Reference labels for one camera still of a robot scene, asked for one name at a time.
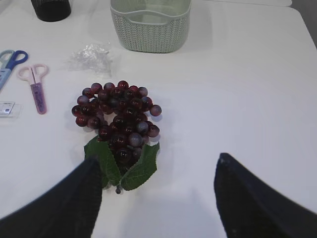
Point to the clear plastic sheet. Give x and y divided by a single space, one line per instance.
96 58

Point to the pink capped scissors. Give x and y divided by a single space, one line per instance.
33 75

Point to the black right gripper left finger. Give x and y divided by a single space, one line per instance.
68 210

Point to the black mesh pen holder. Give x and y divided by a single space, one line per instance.
51 10

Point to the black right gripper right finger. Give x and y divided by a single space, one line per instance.
249 208

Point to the clear plastic ruler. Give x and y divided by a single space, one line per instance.
10 110

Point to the blue capped scissors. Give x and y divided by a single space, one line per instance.
9 60

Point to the green woven plastic basket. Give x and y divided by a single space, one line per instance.
151 26

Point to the red artificial grape bunch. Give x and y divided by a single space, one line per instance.
119 114

